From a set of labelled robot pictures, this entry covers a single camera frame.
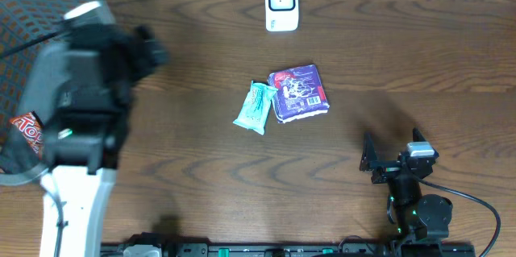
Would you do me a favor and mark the purple Carefree pad pack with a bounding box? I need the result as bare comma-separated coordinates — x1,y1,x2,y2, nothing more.
268,64,330,123

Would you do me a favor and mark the orange brown candy bar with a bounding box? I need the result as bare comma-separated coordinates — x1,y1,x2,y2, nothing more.
10,111,44,159

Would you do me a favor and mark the teal wet wipes pack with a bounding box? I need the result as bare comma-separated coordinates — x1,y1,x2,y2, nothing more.
233,81,278,135

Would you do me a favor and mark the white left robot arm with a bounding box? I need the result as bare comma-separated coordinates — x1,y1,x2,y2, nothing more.
24,24,168,256

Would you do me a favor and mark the white barcode scanner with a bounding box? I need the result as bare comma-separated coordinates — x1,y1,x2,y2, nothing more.
264,0,299,32

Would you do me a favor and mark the grey plastic basket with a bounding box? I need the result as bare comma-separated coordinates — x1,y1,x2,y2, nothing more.
1,0,105,186

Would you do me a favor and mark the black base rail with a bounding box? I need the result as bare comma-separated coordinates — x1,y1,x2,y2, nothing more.
99,233,476,257

